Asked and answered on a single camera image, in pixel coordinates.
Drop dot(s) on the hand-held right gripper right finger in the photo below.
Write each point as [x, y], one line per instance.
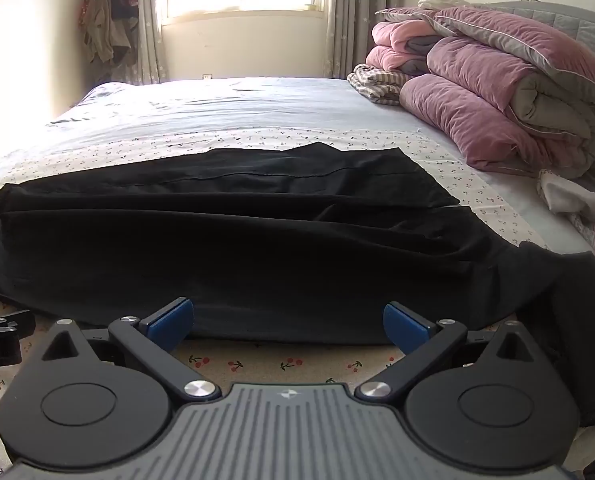
[405, 327]

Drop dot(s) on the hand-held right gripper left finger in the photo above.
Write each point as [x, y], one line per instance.
[170, 322]

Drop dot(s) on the black pants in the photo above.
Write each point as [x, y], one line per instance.
[227, 240]

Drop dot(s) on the cherry print bed sheet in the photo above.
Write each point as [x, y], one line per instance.
[277, 362]

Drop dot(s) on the dark cloth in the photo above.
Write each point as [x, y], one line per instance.
[577, 320]

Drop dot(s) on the white crumpled cloth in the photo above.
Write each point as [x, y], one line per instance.
[572, 195]

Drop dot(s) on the light blue bed sheet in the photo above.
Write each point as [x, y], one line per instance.
[202, 110]

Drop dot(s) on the mauve folded quilt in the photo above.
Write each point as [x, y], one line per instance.
[467, 110]

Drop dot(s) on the striped folded cloth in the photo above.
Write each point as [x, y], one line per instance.
[377, 85]

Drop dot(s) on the light pink folded quilt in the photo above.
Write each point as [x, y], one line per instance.
[395, 35]

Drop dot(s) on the grey star print curtain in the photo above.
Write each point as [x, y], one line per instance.
[147, 25]
[362, 10]

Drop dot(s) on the khaki hanging jacket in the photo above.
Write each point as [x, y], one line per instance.
[102, 30]

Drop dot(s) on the mauve quilt with grey edging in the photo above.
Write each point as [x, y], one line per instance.
[517, 35]

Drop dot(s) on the white garment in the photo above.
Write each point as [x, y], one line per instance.
[442, 1]

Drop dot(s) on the pink grey folded quilts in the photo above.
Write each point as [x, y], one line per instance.
[577, 25]

